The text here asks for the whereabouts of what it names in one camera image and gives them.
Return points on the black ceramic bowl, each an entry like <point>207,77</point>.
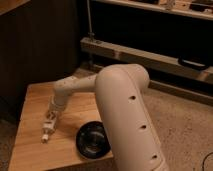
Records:
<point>91,140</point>

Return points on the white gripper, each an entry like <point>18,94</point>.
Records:
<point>56,106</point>

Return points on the wooden table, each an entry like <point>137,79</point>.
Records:
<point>29,153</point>

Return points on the grey metal beam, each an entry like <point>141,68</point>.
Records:
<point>150,60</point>

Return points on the wooden shelf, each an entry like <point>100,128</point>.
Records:
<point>177,7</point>

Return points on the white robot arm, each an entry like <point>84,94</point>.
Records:
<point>118,93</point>

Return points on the metal pole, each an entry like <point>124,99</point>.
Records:
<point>91,33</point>

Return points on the black handle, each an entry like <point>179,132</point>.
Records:
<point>192,65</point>

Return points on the white plastic bottle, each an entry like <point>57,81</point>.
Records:
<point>48,130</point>

